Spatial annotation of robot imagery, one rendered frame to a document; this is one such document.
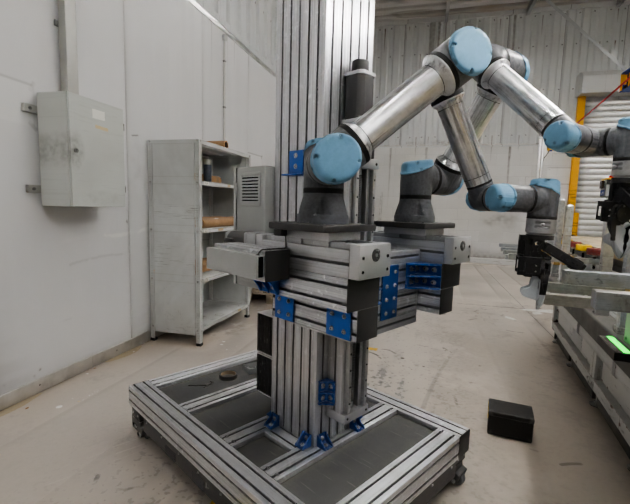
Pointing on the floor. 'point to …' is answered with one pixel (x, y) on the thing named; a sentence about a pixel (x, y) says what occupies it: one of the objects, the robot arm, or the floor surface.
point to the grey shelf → (189, 236)
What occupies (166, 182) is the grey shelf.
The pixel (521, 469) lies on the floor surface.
